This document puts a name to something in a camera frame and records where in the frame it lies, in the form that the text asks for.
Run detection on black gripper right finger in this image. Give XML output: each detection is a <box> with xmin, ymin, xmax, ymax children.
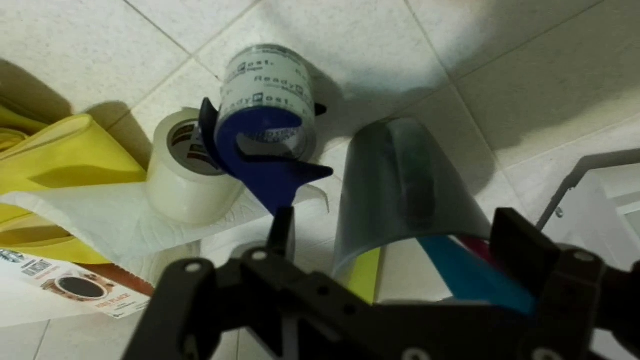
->
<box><xmin>490</xmin><ymin>208</ymin><xmax>563</xmax><ymax>314</ymax></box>

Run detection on clear tape roll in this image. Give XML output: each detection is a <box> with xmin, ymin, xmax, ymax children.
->
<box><xmin>147</xmin><ymin>109</ymin><xmax>242</xmax><ymax>226</ymax></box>

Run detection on printed paper leaflet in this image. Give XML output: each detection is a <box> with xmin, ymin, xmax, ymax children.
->
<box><xmin>0</xmin><ymin>251</ymin><xmax>148</xmax><ymax>326</ymax></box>

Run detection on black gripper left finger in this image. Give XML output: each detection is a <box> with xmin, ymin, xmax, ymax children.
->
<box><xmin>266</xmin><ymin>206</ymin><xmax>296</xmax><ymax>260</ymax></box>

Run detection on yellow rubber gloves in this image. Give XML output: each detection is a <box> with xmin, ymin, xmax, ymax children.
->
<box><xmin>0</xmin><ymin>107</ymin><xmax>147</xmax><ymax>264</ymax></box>

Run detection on grey cup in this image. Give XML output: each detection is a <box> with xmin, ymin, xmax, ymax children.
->
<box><xmin>335</xmin><ymin>118</ymin><xmax>534</xmax><ymax>313</ymax></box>

